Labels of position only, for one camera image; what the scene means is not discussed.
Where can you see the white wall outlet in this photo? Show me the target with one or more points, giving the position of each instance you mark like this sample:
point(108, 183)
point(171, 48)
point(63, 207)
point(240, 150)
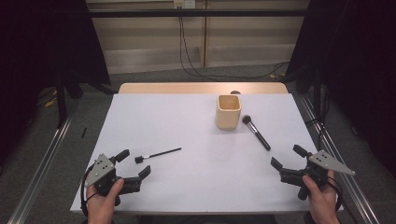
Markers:
point(184, 3)

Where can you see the thick black powder brush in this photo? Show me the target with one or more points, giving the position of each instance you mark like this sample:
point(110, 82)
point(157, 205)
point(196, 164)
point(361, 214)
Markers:
point(257, 132)

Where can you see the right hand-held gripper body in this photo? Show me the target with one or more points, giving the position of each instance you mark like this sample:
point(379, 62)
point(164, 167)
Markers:
point(323, 163)

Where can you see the person's left hand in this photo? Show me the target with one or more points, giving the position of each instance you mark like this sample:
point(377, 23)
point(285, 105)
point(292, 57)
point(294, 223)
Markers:
point(101, 203)

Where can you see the white table mat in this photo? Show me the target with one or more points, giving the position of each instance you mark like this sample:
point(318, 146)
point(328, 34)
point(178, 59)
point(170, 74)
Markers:
point(186, 180)

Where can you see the black curtain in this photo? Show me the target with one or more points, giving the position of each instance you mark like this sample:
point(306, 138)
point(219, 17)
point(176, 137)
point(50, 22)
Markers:
point(37, 46)
point(358, 62)

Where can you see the yellow floor tape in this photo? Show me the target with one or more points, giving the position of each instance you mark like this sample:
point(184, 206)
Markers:
point(50, 103)

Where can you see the person's right hand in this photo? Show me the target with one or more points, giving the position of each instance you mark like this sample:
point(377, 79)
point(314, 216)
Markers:
point(322, 199)

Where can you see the black metal stand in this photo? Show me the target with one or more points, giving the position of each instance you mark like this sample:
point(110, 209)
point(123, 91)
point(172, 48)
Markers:
point(61, 105)
point(317, 99)

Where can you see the black horizontal bar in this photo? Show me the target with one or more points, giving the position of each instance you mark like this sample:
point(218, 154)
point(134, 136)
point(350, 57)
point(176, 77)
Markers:
point(199, 12)

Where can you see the wooden table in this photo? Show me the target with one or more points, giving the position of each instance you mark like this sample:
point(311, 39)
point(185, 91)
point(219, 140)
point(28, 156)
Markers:
point(186, 88)

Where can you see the beige square cup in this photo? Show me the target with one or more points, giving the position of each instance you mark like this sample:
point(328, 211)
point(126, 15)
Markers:
point(229, 119)

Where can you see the small black floor object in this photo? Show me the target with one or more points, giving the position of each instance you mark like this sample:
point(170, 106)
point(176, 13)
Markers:
point(84, 132)

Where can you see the thin black makeup brush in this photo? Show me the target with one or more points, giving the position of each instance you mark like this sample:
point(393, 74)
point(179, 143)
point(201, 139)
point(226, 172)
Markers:
point(162, 152)

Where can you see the metal floor rail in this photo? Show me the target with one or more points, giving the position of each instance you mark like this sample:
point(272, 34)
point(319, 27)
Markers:
point(348, 183)
point(43, 161)

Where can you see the dark round table grommet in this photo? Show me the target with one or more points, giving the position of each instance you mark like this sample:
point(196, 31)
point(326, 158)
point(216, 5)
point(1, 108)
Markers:
point(235, 92)

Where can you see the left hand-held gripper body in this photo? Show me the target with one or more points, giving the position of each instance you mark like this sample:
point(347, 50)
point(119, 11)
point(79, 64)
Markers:
point(99, 169)

